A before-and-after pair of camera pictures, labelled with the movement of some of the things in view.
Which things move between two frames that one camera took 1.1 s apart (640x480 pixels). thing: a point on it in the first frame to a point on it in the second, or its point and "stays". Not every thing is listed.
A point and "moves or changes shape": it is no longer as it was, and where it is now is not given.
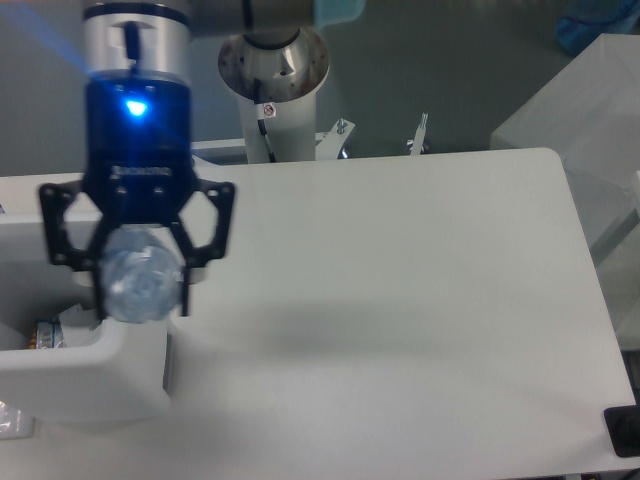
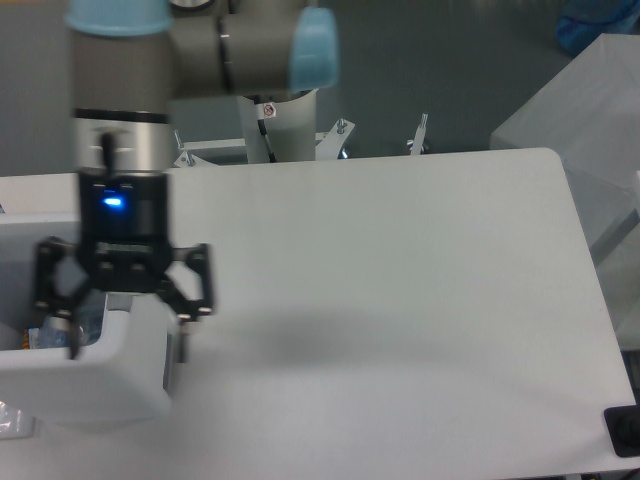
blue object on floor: [582, 21] stays
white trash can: [125, 377] stays
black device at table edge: [623, 428] stays
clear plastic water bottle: [141, 272] moves or changes shape
